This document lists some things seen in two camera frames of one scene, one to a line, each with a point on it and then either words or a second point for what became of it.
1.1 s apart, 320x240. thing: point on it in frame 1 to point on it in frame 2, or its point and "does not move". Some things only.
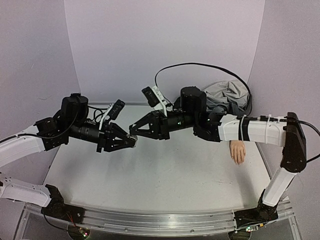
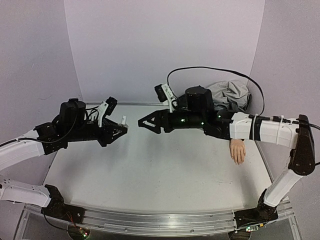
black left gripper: x=108 y=134 to x=109 y=130
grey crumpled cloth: x=230 y=97 does not move
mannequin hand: x=237 y=148 does not move
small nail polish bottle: x=132 y=137 to x=126 y=125
